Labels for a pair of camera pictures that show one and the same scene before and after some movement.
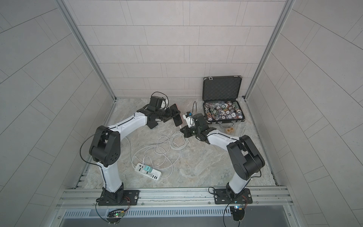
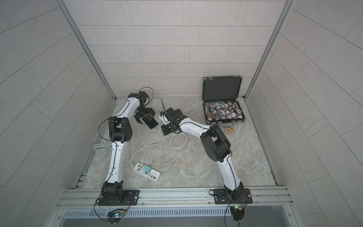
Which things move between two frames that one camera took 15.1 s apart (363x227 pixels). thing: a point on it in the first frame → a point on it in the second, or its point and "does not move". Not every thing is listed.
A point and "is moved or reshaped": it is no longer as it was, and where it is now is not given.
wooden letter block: [229, 131] does not move
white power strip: [154, 174] does not move
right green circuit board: [238, 212] does not move
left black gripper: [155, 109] → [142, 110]
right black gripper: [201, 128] → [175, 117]
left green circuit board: [114, 216] does not move
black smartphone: [176, 115] is moved or reshaped
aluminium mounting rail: [174, 199] does not move
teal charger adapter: [147, 168] does not move
